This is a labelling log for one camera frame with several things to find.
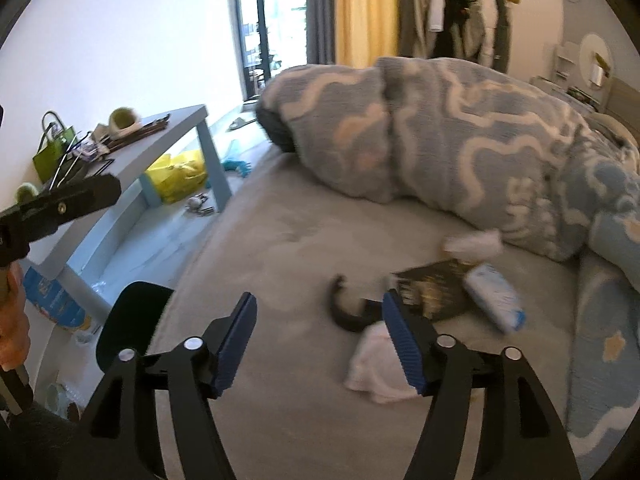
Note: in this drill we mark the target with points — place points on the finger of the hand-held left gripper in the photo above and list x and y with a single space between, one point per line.
70 205

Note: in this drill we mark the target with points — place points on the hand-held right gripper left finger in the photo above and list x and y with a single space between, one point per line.
235 345

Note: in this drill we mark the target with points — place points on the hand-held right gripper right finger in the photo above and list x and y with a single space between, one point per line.
405 347

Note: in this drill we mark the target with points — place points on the large white tissue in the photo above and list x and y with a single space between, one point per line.
375 365

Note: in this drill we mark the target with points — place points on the black curved item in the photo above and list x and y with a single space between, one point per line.
345 317

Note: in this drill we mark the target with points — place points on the dark snack packet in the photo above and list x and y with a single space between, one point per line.
440 290

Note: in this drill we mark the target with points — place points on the white blue tissue packet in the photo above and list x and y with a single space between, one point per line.
90 149
492 295

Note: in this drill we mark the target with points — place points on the black trash bin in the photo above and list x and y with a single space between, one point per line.
135 310

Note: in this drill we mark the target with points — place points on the person's left forearm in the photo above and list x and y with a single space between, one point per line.
40 450

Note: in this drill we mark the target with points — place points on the person's left hand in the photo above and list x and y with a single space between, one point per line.
12 320

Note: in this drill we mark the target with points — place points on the green fluffy slipper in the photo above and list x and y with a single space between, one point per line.
26 194

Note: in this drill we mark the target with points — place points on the green tote bag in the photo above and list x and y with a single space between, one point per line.
50 157

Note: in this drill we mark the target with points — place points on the blue printed carton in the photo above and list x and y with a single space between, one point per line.
50 300

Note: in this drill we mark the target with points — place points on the beige cloth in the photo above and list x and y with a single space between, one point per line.
101 134

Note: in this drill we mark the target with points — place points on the cream fuzzy slipper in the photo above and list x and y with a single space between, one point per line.
124 120

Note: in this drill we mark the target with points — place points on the brown wooden stick bundle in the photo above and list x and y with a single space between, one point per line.
142 130

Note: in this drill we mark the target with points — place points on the yellow plastic bag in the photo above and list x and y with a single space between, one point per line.
177 175

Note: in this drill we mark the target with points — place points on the grey bed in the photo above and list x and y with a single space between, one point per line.
280 240

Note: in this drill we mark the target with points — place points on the grey blue low table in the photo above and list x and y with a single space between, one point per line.
165 132

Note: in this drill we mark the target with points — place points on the small metal item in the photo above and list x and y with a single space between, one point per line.
199 204

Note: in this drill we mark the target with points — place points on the clear plastic bag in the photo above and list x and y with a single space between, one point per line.
62 400

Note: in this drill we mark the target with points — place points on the blue plastic item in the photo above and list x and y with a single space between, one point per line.
237 160

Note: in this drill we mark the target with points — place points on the blue patterned fleece blanket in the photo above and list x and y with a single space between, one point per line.
450 135

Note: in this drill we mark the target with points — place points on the black framed glass door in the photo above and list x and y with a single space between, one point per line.
272 20

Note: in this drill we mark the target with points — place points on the beige pillow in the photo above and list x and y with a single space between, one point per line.
607 127

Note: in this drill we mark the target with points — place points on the grey curtain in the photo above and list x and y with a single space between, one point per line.
320 10

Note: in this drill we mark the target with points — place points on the light grey hanging jacket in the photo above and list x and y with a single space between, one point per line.
472 35

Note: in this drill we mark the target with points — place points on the white dressing table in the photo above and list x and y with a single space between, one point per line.
562 67

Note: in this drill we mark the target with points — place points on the grey upholstered headboard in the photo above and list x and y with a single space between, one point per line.
625 100

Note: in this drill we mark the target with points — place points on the dark green hanging garment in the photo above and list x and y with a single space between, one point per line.
501 30

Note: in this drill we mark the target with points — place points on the beige hanging coat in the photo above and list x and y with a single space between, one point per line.
415 15

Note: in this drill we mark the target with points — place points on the yellow curtain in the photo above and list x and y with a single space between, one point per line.
367 10

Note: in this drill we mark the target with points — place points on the white hanging shirt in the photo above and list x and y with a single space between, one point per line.
436 5

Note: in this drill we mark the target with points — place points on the round wall mirror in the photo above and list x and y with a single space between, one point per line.
592 50

